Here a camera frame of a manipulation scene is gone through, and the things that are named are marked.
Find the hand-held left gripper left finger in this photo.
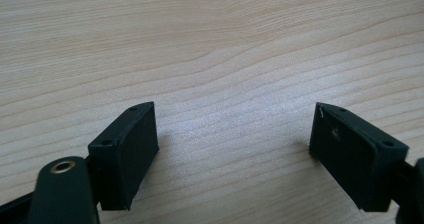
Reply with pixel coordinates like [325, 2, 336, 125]
[87, 100, 160, 212]

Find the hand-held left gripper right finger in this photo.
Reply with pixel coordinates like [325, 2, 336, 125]
[308, 101, 410, 213]

